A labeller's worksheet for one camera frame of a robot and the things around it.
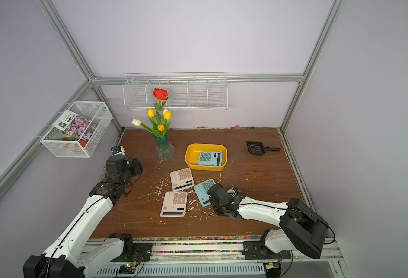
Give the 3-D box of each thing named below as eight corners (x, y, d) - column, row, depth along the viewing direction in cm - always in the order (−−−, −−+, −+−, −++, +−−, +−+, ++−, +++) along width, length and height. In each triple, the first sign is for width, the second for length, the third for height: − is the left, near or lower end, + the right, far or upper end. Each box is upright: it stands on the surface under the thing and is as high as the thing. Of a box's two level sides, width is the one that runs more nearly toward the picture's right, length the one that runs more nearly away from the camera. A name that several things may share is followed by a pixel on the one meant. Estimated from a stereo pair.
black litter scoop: (248, 155, 109) (249, 152, 107) (246, 144, 115) (247, 141, 112) (279, 155, 109) (281, 152, 107) (276, 144, 115) (277, 141, 112)
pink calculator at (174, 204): (161, 218, 85) (159, 216, 82) (165, 193, 93) (164, 191, 90) (185, 218, 85) (184, 216, 82) (187, 193, 93) (187, 191, 90)
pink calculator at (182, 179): (173, 192, 93) (172, 190, 91) (169, 175, 100) (169, 172, 98) (195, 185, 95) (194, 183, 93) (190, 169, 102) (189, 167, 100)
